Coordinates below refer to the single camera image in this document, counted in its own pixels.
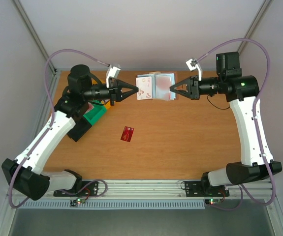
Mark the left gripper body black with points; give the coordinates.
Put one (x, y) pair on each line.
(113, 91)

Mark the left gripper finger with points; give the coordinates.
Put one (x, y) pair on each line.
(123, 85)
(126, 94)

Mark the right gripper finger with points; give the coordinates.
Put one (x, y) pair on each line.
(185, 93)
(184, 84)

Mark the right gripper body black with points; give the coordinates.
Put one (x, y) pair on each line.
(194, 87)

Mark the white floral VIP card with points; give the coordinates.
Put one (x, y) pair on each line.
(144, 85)

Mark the brown leather card holder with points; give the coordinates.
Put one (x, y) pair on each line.
(161, 83)

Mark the red white credit card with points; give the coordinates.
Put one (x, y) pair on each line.
(90, 107)

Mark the red VIP credit card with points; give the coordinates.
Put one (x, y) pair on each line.
(127, 134)

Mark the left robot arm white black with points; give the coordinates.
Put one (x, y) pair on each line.
(25, 173)

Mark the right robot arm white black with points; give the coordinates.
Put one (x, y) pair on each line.
(257, 162)

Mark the yellow plastic bin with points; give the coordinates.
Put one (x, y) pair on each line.
(106, 105)

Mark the green plastic bin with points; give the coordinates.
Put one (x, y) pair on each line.
(96, 113)

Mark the black plastic bin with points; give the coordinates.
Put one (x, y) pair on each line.
(80, 128)

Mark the right small circuit board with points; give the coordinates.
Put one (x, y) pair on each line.
(212, 201)

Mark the small circuit board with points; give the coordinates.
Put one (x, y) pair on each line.
(77, 202)
(212, 201)

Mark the left small circuit board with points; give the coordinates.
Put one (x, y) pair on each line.
(77, 202)

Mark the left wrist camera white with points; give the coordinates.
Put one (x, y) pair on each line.
(112, 72)

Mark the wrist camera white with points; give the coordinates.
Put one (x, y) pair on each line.
(192, 65)
(112, 72)

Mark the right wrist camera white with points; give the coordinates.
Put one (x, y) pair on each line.
(192, 65)

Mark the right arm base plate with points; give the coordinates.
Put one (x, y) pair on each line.
(195, 189)

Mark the aluminium front rail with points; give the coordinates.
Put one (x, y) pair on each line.
(151, 189)

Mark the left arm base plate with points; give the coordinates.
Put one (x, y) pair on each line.
(88, 188)

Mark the grey slotted cable duct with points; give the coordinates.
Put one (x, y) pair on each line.
(96, 204)

